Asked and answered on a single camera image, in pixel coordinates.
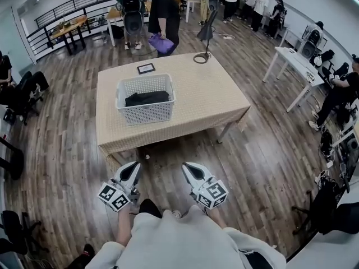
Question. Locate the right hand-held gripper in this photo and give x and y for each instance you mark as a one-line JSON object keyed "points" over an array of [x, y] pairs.
{"points": [[211, 193]]}

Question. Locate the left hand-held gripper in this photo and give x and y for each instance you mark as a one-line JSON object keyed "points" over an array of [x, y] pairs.
{"points": [[113, 196]]}

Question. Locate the white plastic laundry basket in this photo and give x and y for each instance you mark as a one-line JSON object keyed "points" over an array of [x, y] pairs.
{"points": [[146, 113]]}

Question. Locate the black garment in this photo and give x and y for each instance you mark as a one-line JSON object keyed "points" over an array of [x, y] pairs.
{"points": [[147, 98]]}

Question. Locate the person's right forearm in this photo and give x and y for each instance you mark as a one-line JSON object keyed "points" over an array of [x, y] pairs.
{"points": [[217, 218]]}

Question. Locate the person's left forearm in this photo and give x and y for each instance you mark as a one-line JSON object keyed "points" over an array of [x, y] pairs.
{"points": [[124, 228]]}

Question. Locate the person's black trousers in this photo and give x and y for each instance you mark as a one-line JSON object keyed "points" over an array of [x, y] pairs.
{"points": [[150, 207]]}

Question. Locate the white table leg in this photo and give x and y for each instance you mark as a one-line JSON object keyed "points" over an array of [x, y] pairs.
{"points": [[225, 132]]}

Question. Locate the person's grey sweatshirt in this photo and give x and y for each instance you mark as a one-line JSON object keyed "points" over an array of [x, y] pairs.
{"points": [[179, 242]]}

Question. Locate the beige dotted tablecloth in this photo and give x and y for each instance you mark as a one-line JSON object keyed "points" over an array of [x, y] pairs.
{"points": [[202, 94]]}

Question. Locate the black framed picture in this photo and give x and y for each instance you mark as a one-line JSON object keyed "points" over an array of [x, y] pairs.
{"points": [[146, 69]]}

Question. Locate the black round stool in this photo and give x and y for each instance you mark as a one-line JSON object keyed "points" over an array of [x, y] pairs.
{"points": [[14, 161]]}

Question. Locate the black office chair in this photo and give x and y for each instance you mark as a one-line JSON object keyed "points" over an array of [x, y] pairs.
{"points": [[328, 206], [14, 231]]}

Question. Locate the purple bag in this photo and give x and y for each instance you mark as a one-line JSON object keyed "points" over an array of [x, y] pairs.
{"points": [[160, 44]]}

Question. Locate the white power strip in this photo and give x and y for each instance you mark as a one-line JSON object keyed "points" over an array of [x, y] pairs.
{"points": [[227, 37]]}

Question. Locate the black desk lamp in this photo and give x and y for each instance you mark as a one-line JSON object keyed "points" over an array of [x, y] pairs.
{"points": [[206, 32]]}

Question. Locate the white desk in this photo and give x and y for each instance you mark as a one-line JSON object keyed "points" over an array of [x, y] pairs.
{"points": [[336, 251]]}

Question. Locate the wooden table with black legs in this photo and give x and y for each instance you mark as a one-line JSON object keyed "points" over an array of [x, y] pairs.
{"points": [[70, 27]]}

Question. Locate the grey backpack shell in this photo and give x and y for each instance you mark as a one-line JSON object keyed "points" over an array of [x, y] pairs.
{"points": [[132, 13]]}

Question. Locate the black metal railing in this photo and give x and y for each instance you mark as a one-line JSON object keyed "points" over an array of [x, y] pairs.
{"points": [[56, 10]]}

